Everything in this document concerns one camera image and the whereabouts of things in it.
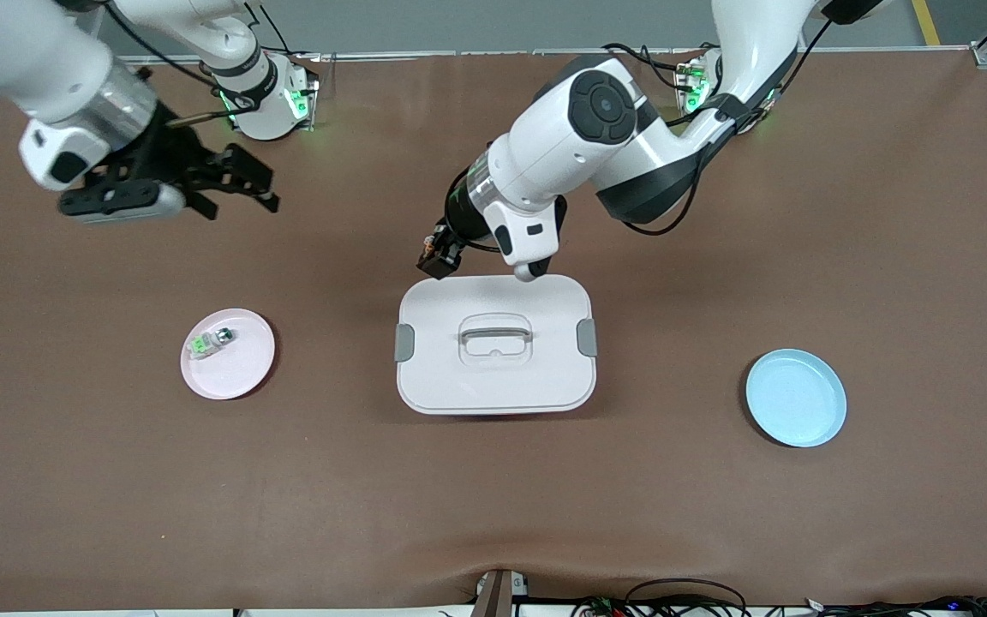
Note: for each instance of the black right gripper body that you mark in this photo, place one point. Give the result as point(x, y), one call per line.
point(170, 154)

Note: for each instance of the clear and green switch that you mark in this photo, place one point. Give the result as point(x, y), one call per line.
point(202, 345)

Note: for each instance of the light blue round plate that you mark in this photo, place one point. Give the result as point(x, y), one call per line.
point(793, 403)

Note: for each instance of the pink box with white lid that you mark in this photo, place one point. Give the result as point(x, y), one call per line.
point(493, 377)

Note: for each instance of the grey mount bracket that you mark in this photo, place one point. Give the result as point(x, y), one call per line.
point(498, 596)

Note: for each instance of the brown table mat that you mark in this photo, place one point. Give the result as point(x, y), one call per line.
point(493, 497)

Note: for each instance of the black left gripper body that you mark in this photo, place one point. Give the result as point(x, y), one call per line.
point(461, 222)

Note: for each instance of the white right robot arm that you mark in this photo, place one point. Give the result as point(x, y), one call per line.
point(31, 60)

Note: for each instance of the pale pink round plate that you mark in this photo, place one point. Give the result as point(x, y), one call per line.
point(241, 368)

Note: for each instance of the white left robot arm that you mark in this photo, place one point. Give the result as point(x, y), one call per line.
point(596, 128)

